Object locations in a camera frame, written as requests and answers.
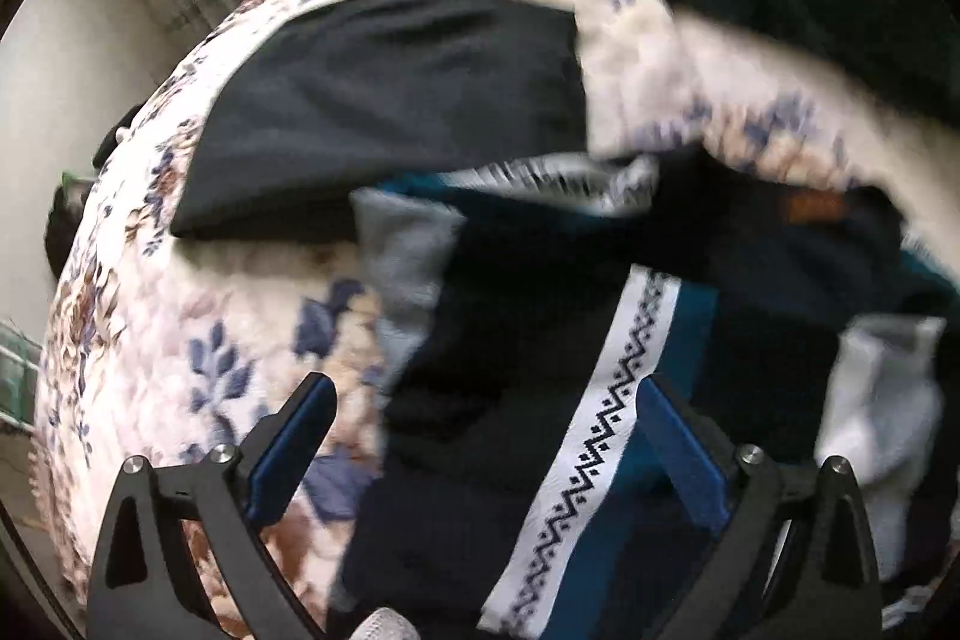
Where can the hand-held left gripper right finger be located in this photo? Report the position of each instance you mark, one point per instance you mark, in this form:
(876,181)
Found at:
(681,452)

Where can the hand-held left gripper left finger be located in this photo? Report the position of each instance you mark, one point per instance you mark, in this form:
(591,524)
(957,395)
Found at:
(294,452)

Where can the navy teal underwear patterned waistband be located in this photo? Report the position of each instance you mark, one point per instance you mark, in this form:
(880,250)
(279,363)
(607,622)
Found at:
(487,385)

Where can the floral blanket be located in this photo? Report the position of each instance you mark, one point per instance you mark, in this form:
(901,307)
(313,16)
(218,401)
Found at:
(187,310)

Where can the white cloth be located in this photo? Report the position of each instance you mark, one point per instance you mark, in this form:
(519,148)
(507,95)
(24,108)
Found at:
(877,400)

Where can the dark garment with brown label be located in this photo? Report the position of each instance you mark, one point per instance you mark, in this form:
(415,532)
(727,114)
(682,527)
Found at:
(787,250)

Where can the dark blurred object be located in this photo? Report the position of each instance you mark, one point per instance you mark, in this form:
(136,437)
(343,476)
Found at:
(64,227)

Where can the black folded cloth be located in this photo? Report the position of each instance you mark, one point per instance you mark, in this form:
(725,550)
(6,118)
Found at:
(375,100)

